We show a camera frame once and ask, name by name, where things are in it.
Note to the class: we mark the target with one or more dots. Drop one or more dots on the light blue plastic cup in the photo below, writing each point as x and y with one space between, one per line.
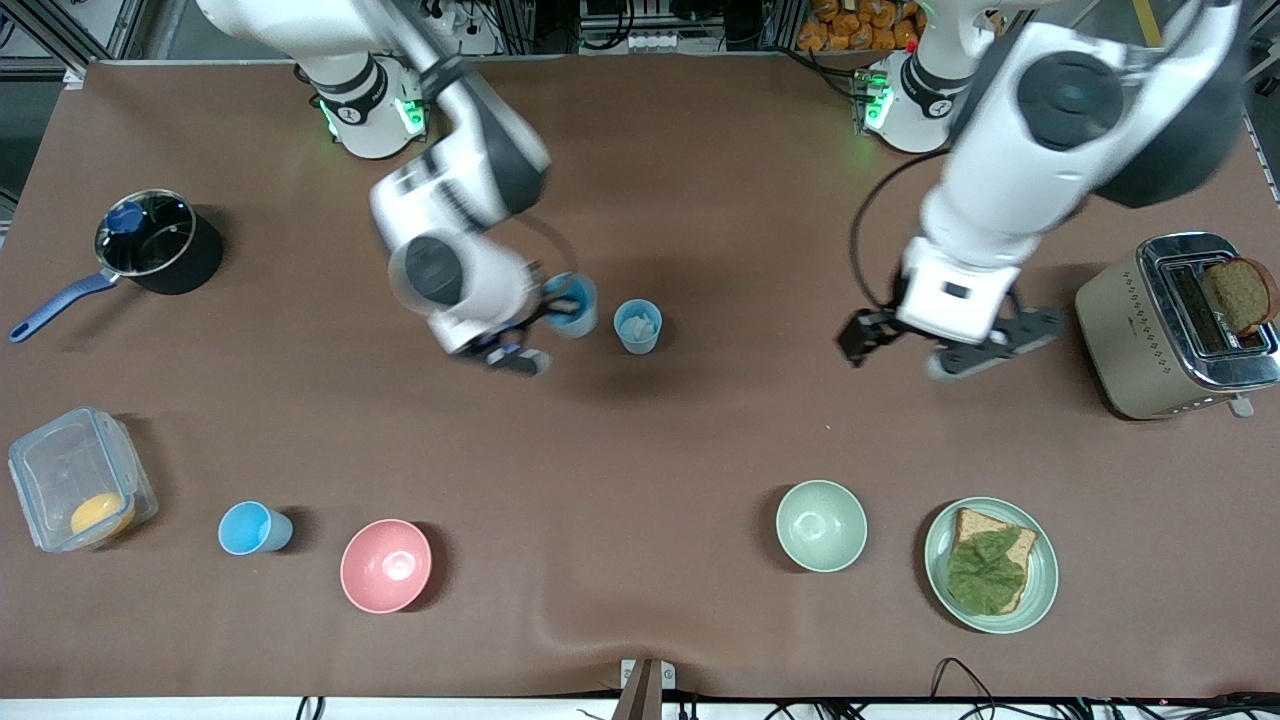
250 528
585 320

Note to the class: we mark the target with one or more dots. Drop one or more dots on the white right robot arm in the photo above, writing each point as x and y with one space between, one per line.
470 170

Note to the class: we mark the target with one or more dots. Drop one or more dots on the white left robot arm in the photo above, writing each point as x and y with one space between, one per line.
1050 110

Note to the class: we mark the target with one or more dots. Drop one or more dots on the grey-blue plastic cup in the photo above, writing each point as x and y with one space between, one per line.
638 328

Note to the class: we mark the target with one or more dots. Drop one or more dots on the beige and chrome toaster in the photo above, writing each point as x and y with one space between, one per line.
1130 330

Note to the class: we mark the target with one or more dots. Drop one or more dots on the brown table cover cloth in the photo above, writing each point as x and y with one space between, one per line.
640 480

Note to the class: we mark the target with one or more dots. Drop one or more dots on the pale green bowl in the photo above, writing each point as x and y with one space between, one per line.
821 525

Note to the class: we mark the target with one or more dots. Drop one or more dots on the brown bread slice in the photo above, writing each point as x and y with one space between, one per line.
1022 545

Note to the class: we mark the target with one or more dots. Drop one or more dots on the brown toast slice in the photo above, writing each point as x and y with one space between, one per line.
1243 295

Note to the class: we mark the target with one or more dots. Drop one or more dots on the green lettuce leaf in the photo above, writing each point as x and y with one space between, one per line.
985 575

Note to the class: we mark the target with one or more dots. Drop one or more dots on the pale green plate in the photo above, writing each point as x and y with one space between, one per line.
1040 580

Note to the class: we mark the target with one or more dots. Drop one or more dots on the white power strip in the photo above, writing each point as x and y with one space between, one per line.
655 40

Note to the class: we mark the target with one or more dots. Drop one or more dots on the bag of orange buns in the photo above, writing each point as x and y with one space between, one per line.
860 25

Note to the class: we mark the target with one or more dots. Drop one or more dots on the pink bowl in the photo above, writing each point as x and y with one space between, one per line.
386 565

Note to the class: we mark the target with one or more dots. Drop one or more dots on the glass lid with blue knob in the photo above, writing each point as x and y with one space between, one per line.
150 240

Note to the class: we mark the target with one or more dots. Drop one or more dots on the yellow round fruit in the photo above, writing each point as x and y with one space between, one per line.
102 515

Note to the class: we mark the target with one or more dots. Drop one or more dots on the clear container with blue rim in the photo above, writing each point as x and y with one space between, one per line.
60 470

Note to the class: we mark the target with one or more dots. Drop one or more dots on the metal table edge bracket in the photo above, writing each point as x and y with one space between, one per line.
647 685

